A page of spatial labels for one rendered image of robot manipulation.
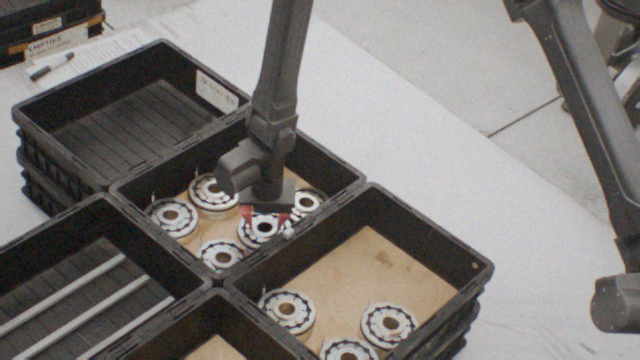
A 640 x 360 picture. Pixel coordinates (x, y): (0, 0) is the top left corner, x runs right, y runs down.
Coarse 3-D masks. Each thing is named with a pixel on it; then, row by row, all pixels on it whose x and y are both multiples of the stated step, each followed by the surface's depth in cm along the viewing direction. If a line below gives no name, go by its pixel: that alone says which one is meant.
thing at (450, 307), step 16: (352, 192) 180; (384, 192) 181; (336, 208) 176; (320, 224) 174; (432, 224) 176; (288, 240) 169; (272, 256) 166; (480, 256) 172; (240, 272) 162; (480, 272) 169; (224, 288) 160; (464, 288) 166; (480, 288) 169; (448, 304) 162; (272, 320) 155; (432, 320) 159; (288, 336) 153; (416, 336) 157; (304, 352) 151; (400, 352) 154
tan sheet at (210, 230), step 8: (288, 176) 196; (296, 176) 196; (296, 184) 195; (304, 184) 195; (184, 200) 187; (232, 216) 186; (240, 216) 186; (200, 224) 183; (208, 224) 183; (216, 224) 184; (224, 224) 184; (232, 224) 184; (200, 232) 182; (208, 232) 182; (216, 232) 182; (224, 232) 182; (232, 232) 183; (192, 240) 180; (208, 240) 180; (232, 240) 181; (192, 248) 178
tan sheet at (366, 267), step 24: (360, 240) 185; (384, 240) 186; (336, 264) 180; (360, 264) 181; (384, 264) 181; (408, 264) 182; (312, 288) 175; (336, 288) 175; (360, 288) 176; (384, 288) 177; (408, 288) 178; (432, 288) 178; (336, 312) 171; (360, 312) 172; (432, 312) 174; (312, 336) 167; (336, 336) 167
